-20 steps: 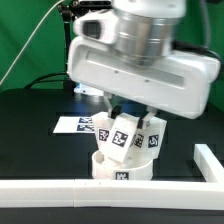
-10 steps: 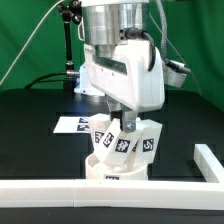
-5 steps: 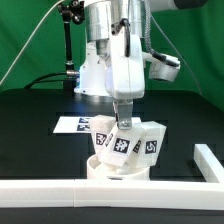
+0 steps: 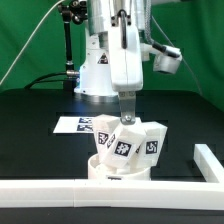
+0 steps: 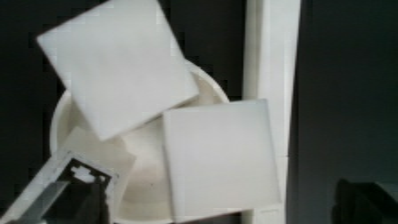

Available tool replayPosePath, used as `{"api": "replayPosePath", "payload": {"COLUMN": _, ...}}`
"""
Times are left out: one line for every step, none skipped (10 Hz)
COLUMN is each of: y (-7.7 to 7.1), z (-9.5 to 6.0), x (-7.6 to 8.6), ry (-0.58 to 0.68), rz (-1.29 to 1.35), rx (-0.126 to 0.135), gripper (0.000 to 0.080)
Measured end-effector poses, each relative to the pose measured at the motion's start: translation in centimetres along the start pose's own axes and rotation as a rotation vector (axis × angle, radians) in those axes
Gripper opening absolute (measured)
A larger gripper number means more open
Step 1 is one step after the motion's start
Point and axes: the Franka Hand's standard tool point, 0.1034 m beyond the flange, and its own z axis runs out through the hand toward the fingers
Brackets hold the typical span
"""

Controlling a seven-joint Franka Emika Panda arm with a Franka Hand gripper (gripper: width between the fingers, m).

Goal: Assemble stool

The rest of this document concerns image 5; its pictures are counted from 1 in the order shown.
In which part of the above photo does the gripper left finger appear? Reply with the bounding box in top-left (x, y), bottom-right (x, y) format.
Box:
top-left (75, 183), bottom-right (111, 224)

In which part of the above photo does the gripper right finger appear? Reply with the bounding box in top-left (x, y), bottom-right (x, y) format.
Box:
top-left (333, 179), bottom-right (398, 224)

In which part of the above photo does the white L-shaped fence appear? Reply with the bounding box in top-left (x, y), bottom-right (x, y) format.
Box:
top-left (241, 0), bottom-right (305, 224)

